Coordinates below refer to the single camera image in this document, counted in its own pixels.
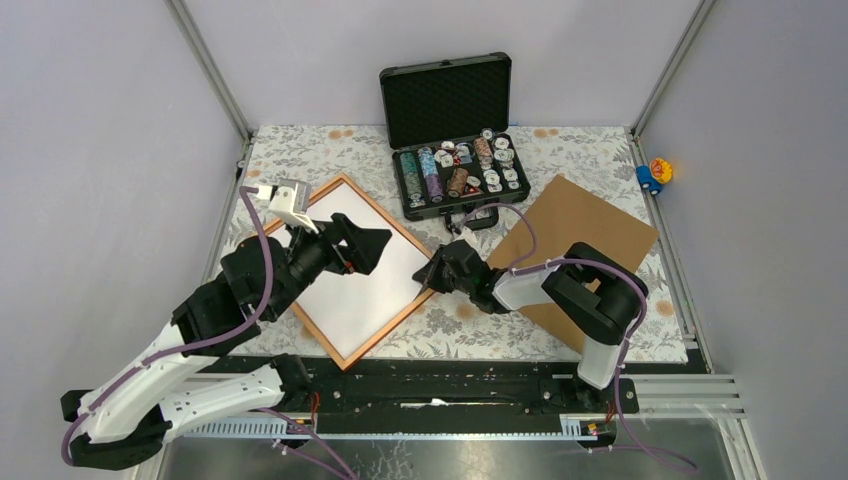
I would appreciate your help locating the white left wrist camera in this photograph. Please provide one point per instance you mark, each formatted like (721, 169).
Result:
(288, 201)

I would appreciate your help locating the brown cardboard backing board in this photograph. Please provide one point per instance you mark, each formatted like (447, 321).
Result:
(562, 215)

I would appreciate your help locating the purple poker chip stack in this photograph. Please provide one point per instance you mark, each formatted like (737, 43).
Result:
(434, 188)

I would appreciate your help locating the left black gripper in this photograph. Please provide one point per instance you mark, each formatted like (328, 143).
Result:
(366, 246)

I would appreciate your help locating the green poker chip stack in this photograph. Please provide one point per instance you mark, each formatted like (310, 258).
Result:
(411, 178)

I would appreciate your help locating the pink poker chip stack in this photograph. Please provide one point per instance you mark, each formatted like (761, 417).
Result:
(483, 151)

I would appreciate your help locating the blue yellow toy car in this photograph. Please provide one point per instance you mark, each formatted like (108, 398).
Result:
(654, 176)

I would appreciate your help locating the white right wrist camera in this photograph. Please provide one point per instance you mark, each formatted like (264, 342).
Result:
(468, 236)

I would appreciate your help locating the black poker chip case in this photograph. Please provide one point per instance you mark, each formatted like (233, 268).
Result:
(445, 105)

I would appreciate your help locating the orange wooden picture frame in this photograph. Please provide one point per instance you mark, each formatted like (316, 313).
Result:
(404, 232)

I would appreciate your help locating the blue poker chip stack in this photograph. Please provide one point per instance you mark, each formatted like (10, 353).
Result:
(427, 161)

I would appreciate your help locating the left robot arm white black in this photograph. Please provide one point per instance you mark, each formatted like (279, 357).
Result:
(133, 416)

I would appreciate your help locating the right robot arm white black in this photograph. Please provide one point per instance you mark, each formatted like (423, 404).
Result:
(604, 300)

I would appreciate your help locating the sunset landscape photo print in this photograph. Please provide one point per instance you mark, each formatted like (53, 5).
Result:
(371, 291)

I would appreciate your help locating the brown poker chip stack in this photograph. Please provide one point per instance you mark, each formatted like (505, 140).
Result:
(457, 183)

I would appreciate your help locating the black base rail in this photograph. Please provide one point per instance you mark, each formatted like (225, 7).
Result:
(448, 397)

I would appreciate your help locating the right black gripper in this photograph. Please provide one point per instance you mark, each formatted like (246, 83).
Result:
(423, 275)

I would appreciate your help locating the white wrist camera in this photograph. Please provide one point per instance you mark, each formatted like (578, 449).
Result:
(468, 236)
(288, 201)

